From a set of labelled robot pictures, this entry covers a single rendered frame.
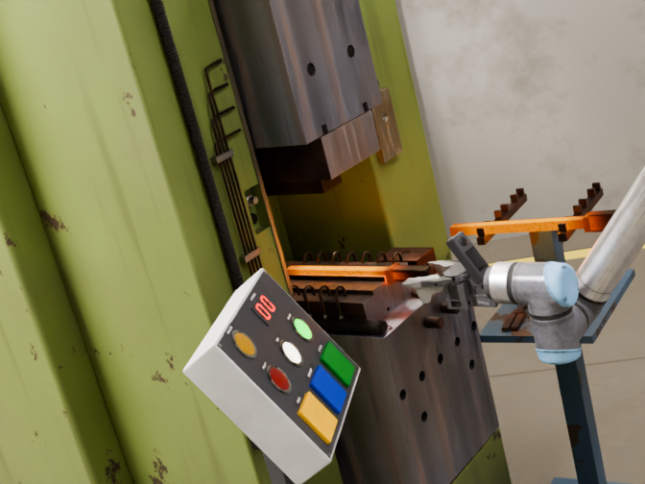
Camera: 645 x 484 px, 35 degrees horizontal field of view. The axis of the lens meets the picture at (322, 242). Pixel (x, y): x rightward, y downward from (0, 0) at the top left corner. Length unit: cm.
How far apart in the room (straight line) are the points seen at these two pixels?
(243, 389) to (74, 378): 82
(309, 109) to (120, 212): 45
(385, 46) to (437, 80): 256
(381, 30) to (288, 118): 58
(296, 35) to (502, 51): 308
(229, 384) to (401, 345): 69
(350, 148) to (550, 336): 58
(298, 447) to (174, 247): 56
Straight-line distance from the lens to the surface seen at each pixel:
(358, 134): 230
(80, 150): 221
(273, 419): 174
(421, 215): 276
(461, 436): 258
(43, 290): 241
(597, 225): 253
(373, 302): 234
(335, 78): 225
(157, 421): 243
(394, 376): 231
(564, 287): 216
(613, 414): 366
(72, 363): 247
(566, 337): 221
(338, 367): 196
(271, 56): 214
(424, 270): 231
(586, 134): 526
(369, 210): 264
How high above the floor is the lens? 182
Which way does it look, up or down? 18 degrees down
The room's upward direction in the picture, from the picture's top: 15 degrees counter-clockwise
